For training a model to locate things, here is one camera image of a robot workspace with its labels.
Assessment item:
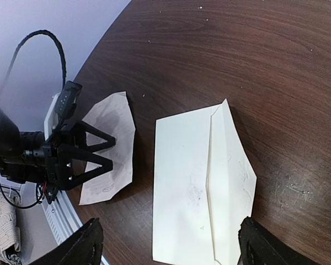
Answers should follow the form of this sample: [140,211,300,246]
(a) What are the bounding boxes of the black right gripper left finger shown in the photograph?
[32,218,104,265]

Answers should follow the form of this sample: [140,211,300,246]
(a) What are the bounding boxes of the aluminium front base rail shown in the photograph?
[41,190,111,265]

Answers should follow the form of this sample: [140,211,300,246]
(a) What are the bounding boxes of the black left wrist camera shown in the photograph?
[55,81,83,119]

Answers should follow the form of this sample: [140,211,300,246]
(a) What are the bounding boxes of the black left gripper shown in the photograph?
[43,121,116,204]

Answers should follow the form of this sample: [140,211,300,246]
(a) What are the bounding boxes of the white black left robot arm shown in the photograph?
[0,109,116,203]

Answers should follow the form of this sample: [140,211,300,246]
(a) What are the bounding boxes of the cream paper envelope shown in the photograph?
[152,101,257,264]

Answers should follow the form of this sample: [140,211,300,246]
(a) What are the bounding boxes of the black braided left camera cable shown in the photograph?
[0,29,68,103]

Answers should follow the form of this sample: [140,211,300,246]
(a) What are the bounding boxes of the white woven basket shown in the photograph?
[0,195,22,264]

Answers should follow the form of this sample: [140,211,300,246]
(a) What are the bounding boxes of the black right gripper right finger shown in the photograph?
[238,217,318,265]

